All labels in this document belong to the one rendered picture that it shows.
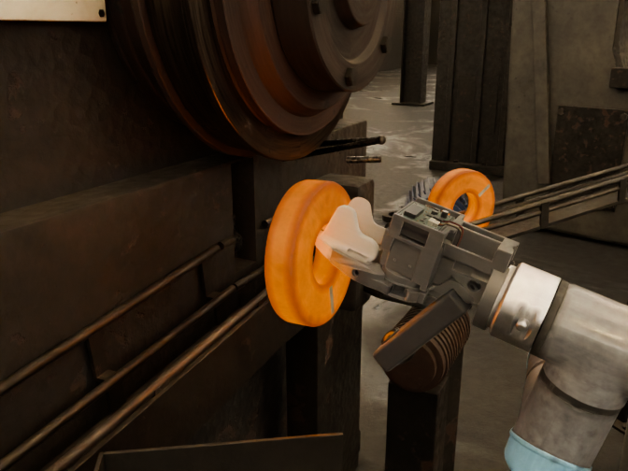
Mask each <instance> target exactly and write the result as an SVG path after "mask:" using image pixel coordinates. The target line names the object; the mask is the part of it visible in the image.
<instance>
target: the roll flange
mask: <svg viewBox="0 0 628 471"><path fill-rule="evenodd" d="M105 6H106V15H107V21H106V24H107V29H108V31H109V34H110V37H111V40H112V42H113V45H114V47H115V50H116V52H117V53H118V55H119V58H120V60H121V63H122V65H123V66H124V68H125V70H126V72H127V74H128V75H129V77H130V78H131V80H132V82H133V83H134V84H135V86H136V87H137V88H138V89H139V91H140V92H141V93H142V94H143V96H144V97H145V98H146V99H147V100H148V101H149V102H150V103H151V104H152V105H153V106H154V107H155V108H156V109H157V110H159V111H160V112H161V113H163V114H164V115H165V116H166V117H167V118H169V119H171V120H173V121H176V122H178V123H181V124H184V125H185V126H186V127H187V128H188V129H189V130H190V131H191V132H192V133H193V134H194V135H195V136H196V137H197V138H198V139H200V140H201V141H202V142H204V143H205V144H206V145H208V146H209V147H211V148H212V149H214V150H217V151H219V152H222V153H225V154H228V155H233V156H242V157H249V156H256V155H258V154H256V153H255V152H253V151H251V150H242V149H237V148H233V147H230V146H228V145H225V144H223V143H221V142H220V141H219V140H217V139H216V138H214V137H213V136H211V135H210V134H209V133H208V132H207V131H206V130H204V129H203V128H202V127H201V126H200V125H199V123H198V122H197V121H196V120H195V119H194V118H193V116H192V115H191V114H190V112H189V111H188V110H187V108H186V107H185V106H184V105H183V103H182V102H181V100H180V98H179V97H178V94H177V93H176V91H175V89H174V87H173V85H172V83H171V81H170V79H169V77H168V75H167V73H166V71H165V68H164V64H163V62H162V59H161V57H160V54H159V51H158V49H157V46H156V43H155V39H154V36H153V32H152V30H151V26H150V18H149V14H148V10H147V5H146V0H105Z"/></svg>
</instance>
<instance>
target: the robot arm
mask: <svg viewBox="0 0 628 471"><path fill-rule="evenodd" d="M426 205H428V206H431V207H435V209H433V208H430V207H427V206H426ZM440 210H442V212H440ZM448 214H449V215H448ZM464 216H465V215H464V214H461V213H459V212H456V211H454V210H451V209H449V208H446V207H442V206H441V205H438V204H435V203H433V202H430V201H428V200H425V199H423V198H420V197H419V196H418V197H417V199H416V202H415V201H413V202H411V203H409V204H408V205H406V206H405V207H403V208H402V209H400V210H399V211H397V212H396V213H393V215H392V220H391V223H390V226H389V227H388V228H387V229H386V228H384V227H382V226H379V225H377V224H376V223H375V222H374V220H373V216H372V210H371V205H370V203H369V202H368V201H367V200H366V199H364V198H362V197H355V198H353V199H352V200H351V201H350V203H349V204H348V205H347V206H346V205H343V206H340V207H338V208H337V209H336V211H335V213H334V215H333V217H332V219H331V220H330V221H329V223H328V224H327V225H324V226H323V227H322V228H321V230H320V232H319V234H318V236H317V239H316V242H315V246H316V247H317V248H318V249H319V251H320V252H321V253H322V254H323V255H324V256H325V257H326V258H327V259H328V260H330V263H331V264H332V265H333V266H335V267H336V268H337V269H339V270H340V271H341V272H343V273H344V274H345V275H347V276H348V277H349V278H351V279H353V280H355V281H357V282H358V283H360V284H363V285H364V286H366V287H369V288H372V289H375V290H377V291H380V292H382V293H384V294H386V295H389V296H391V297H393V298H396V299H399V300H403V301H406V302H409V303H417V302H418V303H420V304H424V305H426V306H428V307H426V308H425V309H424V310H422V311H421V312H420V313H419V314H417V315H416V316H415V317H414V318H412V319H411V320H410V321H408V322H407V323H406V324H405V325H403V326H402V327H401V328H400V329H399V328H396V329H392V330H390V331H389V332H387V333H386V334H385V335H384V337H383V338H382V340H381V343H380V344H381V345H380V346H379V347H378V349H377V350H376V351H375V352H374V353H373V357H374V359H375V360H376V361H377V362H378V364H379V365H380V366H381V367H382V369H383V370H384V371H391V370H392V369H393V368H395V367H396V366H397V365H399V364H405V363H407V362H409V361H410V360H411V359H412V358H413V357H414V355H415V353H416V350H418V349H419V348H420V347H422V346H423V345H424V344H426V343H427V342H428V341H430V340H431V339H432V338H434V337H435V336H436V335H438V334H439V333H441V332H442V331H443V330H444V329H446V328H447V327H448V326H450V325H451V324H452V323H454V322H455V321H457V320H458V319H459V318H461V317H462V316H463V315H464V314H465V313H466V311H467V310H468V309H469V308H470V307H471V306H472V304H473V305H475V306H477V310H476V312H475V315H474V318H473V321H472V325H474V326H477V327H478V328H480V329H482V330H484V331H485V330H486V328H487V327H489V328H490V330H489V333H490V335H492V336H494V337H496V338H498V339H501V340H503V341H505V342H507V343H508V344H511V345H513V346H515V347H517V348H519V349H522V350H525V351H527V352H529V353H528V356H527V374H526V380H525V383H524V388H523V395H522V400H521V411H520V414H519V417H518V419H517V421H516V423H515V425H514V427H513V428H511V429H510V431H509V433H510V437H509V439H508V441H507V445H506V447H505V459H506V462H507V465H508V467H509V469H510V470H511V471H591V470H592V463H593V461H594V459H595V457H596V456H597V454H598V452H599V450H600V449H601V447H602V445H603V443H604V441H605V439H606V437H607V435H608V433H609V431H610V429H611V427H612V425H613V423H614V421H615V420H616V419H617V417H618V415H619V413H620V411H621V409H622V408H623V407H624V406H625V404H626V402H627V400H628V306H626V305H625V304H622V303H620V302H617V301H615V300H612V299H610V298H607V297H605V296H603V295H601V294H599V293H595V292H592V291H590V290H587V289H585V288H582V287H580V286H578V285H576V284H573V283H571V282H568V281H566V280H563V279H562V281H561V278H559V277H556V276H554V275H552V274H550V273H547V272H545V271H543V270H540V269H538V268H535V267H533V266H530V265H528V264H525V263H520V264H518V266H514V264H515V262H513V261H512V260H513V257H514V255H515V253H516V250H517V248H518V246H519V244H520V243H519V242H516V241H514V240H511V239H509V238H506V237H504V236H501V235H498V234H496V233H493V232H491V231H488V230H486V229H483V228H481V227H478V226H476V225H474V224H472V223H469V222H467V221H464ZM377 263H379V264H377ZM560 281H561V282H560ZM559 283H560V285H559Z"/></svg>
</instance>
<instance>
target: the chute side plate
mask: <svg viewBox="0 0 628 471"><path fill-rule="evenodd" d="M304 327H305V325H301V324H296V323H291V322H287V321H285V320H283V319H282V318H281V317H280V316H279V315H278V314H277V313H276V312H275V310H274V309H273V308H272V306H271V303H270V301H269V298H268V299H267V300H266V301H265V302H264V303H262V304H261V305H260V306H259V307H257V308H256V309H255V310H254V311H253V312H252V313H250V314H249V316H248V317H247V318H246V319H244V320H243V321H242V322H241V323H240V324H238V325H237V326H236V327H235V328H234V329H233V330H231V331H230V332H229V333H228V334H227V335H226V336H224V337H223V338H222V339H221V340H220V341H219V342H217V343H216V344H215V345H214V346H213V347H212V348H210V349H209V350H208V351H207V352H206V353H204V354H203V355H202V356H201V357H200V358H199V359H197V360H196V361H195V362H194V363H193V364H192V365H190V366H189V367H188V368H187V369H186V370H185V371H183V372H182V373H181V374H180V375H179V376H178V377H176V378H175V379H174V380H173V381H172V382H170V383H169V385H167V386H166V387H165V388H164V389H163V390H162V391H160V392H159V393H158V394H157V395H156V396H154V397H153V398H152V399H151V400H149V401H148V403H147V404H146V405H144V406H143V407H142V408H140V409H139V410H138V411H137V412H136V413H135V414H134V415H133V416H132V417H131V418H129V419H128V420H127V421H126V422H125V423H123V424H122V425H121V426H120V427H119V428H118V429H116V430H115V431H114V432H113V433H112V434H111V435H109V436H108V437H107V438H106V439H105V440H103V441H102V442H101V443H100V444H99V445H98V446H97V447H95V448H94V449H93V450H92V451H91V452H89V453H88V454H87V455H86V456H85V457H84V458H82V459H81V460H80V461H79V462H78V463H77V464H75V465H74V466H73V467H72V468H71V469H70V470H68V471H93V470H94V468H95V465H96V461H97V458H98V454H99V452H105V451H115V450H138V449H149V448H160V447H172V446H183V445H184V444H185V443H186V442H187V441H188V440H189V439H190V438H191V437H192V436H193V435H194V434H195V433H196V432H197V431H198V430H199V429H200V428H201V427H202V426H203V425H204V424H205V423H206V422H207V421H208V420H209V419H210V418H211V417H212V416H213V415H214V414H215V413H216V412H217V411H218V410H219V409H220V408H221V407H222V406H223V405H224V404H225V403H226V402H227V401H228V400H229V399H230V398H231V397H232V396H233V395H234V394H235V393H236V392H237V391H238V390H239V389H240V388H241V387H242V386H243V385H244V384H245V383H246V382H247V381H248V380H249V379H250V378H251V377H252V375H253V374H254V373H255V372H256V371H257V370H258V369H259V368H260V367H261V366H262V365H263V364H264V363H265V362H266V361H267V360H268V359H269V358H270V357H271V356H272V355H273V354H274V353H275V352H276V351H277V350H278V349H279V348H280V347H281V346H283V345H284V344H285V343H286V342H287V341H288V340H290V339H291V338H292V337H293V336H294V335H296V334H297V333H298V332H299V331H301V330H302V329H303V328H304Z"/></svg>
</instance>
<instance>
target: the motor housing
mask: <svg viewBox="0 0 628 471"><path fill-rule="evenodd" d="M422 310H424V308H419V307H412V308H411V309H410V310H409V311H408V312H407V314H406V315H405V316H404V317H403V318H402V319H401V320H400V321H399V322H398V323H397V324H396V325H395V326H394V327H393V329H396V328H399V329H400V328H401V327H402V326H403V325H405V324H406V323H407V322H408V321H410V320H411V319H412V318H414V317H415V316H416V315H417V314H419V313H420V312H421V311H422ZM470 331H471V322H470V318H469V315H468V313H467V311H466V313H465V314H464V315H463V316H462V317H461V318H459V319H458V320H457V321H455V322H454V323H452V324H451V325H450V326H448V327H447V328H446V329H444V330H443V331H442V332H441V333H439V334H438V335H436V336H435V337H434V338H432V339H431V340H430V341H428V342H427V343H426V344H424V345H423V346H422V347H420V348H419V349H418V350H416V353H415V355H414V357H413V358H412V359H411V360H410V361H409V362H407V363H405V364H399V365H397V366H396V367H395V368H393V369H392V370H391V371H384V372H385V374H386V375H387V377H388V378H389V379H390V381H389V385H388V407H387V431H386V453H385V471H443V459H444V446H445V433H446V420H447V408H448V395H449V383H450V377H449V376H446V375H447V374H448V372H449V370H450V368H451V366H452V365H453V363H454V361H455V360H456V358H457V357H458V355H459V353H460V352H461V350H462V349H463V347H464V345H465V343H466V341H467V340H468V338H469V336H470Z"/></svg>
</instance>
